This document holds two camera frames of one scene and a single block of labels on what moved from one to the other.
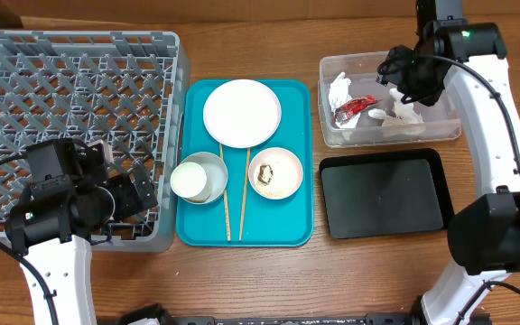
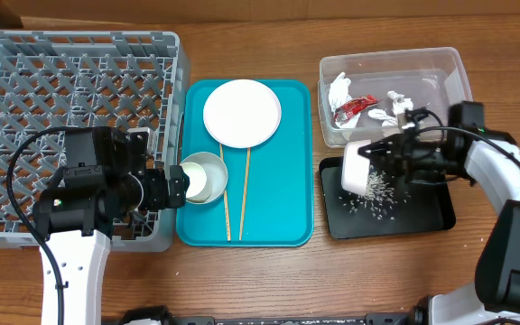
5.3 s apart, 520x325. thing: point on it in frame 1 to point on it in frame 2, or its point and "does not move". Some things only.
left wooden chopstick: [227, 209] does not move
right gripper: [410, 90] to [395, 153]
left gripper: [131, 203] to [158, 198]
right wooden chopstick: [245, 190] does not move
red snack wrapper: [353, 106] does not move
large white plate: [242, 113] does not move
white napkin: [339, 94] does not move
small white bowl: [275, 173] to [356, 168]
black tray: [385, 193] does not move
